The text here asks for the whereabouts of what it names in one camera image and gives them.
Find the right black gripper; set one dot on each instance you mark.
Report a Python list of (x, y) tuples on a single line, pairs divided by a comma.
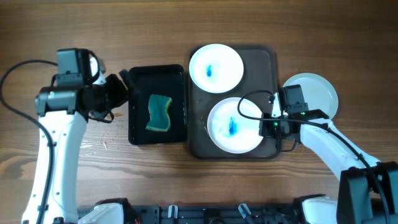
[(265, 130)]

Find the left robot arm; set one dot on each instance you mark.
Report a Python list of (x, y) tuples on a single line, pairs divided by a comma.
[(78, 93)]

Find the white plate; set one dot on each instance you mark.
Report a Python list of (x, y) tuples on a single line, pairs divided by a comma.
[(232, 132), (216, 68)]

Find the pale blue plate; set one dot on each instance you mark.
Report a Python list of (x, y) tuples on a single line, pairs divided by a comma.
[(317, 91)]

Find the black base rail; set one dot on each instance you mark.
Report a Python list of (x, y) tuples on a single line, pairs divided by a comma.
[(280, 213)]

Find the white plate top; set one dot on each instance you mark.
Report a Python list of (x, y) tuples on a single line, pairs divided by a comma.
[(216, 68)]

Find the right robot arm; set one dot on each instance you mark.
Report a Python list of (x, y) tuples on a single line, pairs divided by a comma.
[(367, 187)]

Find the black rectangular tray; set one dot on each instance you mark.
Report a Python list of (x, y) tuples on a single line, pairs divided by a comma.
[(165, 80)]

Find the brown plastic tray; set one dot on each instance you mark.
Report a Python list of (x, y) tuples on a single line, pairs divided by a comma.
[(260, 73)]

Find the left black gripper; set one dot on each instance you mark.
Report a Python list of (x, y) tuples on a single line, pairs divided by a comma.
[(120, 95)]

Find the green yellow sponge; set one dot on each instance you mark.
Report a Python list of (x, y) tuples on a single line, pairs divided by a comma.
[(158, 111)]

